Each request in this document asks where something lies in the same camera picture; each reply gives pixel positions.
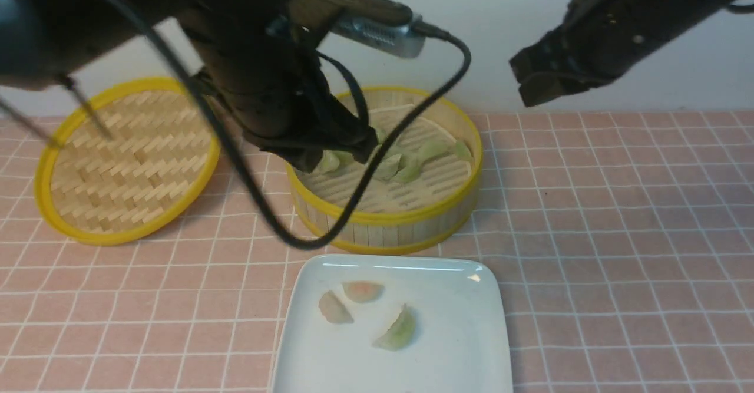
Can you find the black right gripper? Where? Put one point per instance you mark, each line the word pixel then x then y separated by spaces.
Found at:
pixel 549 69

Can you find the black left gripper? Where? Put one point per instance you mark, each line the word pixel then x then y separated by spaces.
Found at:
pixel 322 123

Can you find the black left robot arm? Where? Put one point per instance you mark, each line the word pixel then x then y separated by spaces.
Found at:
pixel 272 88

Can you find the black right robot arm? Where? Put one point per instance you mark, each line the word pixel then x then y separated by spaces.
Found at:
pixel 599 41

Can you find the pale pink dumpling on plate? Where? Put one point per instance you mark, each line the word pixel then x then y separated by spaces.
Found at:
pixel 333 310

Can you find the white square plate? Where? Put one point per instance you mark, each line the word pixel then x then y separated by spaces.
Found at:
pixel 360 323

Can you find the green dumpling on plate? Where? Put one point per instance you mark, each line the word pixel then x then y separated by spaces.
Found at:
pixel 400 333

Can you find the pale dumpling in steamer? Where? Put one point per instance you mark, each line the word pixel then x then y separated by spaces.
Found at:
pixel 332 161

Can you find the green dumpling centre in steamer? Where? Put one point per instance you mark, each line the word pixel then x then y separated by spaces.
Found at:
pixel 399 168

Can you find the green dumpling in steamer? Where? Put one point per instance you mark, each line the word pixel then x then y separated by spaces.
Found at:
pixel 431 150
pixel 399 168
pixel 462 151

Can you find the bamboo steamer basket yellow rim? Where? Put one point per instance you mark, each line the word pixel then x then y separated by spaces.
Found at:
pixel 400 218

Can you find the green dumpling right in steamer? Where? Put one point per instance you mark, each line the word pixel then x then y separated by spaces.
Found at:
pixel 462 151

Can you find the pink checkered tablecloth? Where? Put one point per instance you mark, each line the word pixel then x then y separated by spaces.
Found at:
pixel 622 245

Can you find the woven bamboo steamer lid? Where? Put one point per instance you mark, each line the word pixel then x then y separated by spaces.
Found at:
pixel 160 158

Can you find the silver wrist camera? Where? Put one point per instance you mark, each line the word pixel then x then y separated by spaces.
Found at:
pixel 384 25

